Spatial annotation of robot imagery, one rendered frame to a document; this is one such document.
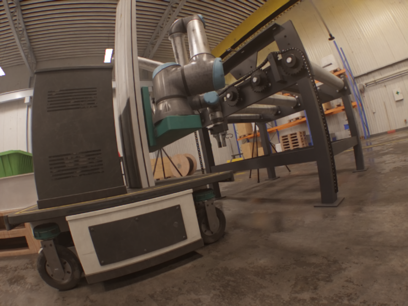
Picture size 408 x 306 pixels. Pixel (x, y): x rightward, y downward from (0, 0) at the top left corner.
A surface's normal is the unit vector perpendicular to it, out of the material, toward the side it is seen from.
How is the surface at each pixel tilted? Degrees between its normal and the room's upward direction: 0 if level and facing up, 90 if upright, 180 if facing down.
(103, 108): 90
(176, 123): 90
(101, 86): 90
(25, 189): 90
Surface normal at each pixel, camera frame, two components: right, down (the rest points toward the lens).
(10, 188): 0.52, -0.15
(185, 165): -0.50, 0.04
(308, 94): -0.84, 0.13
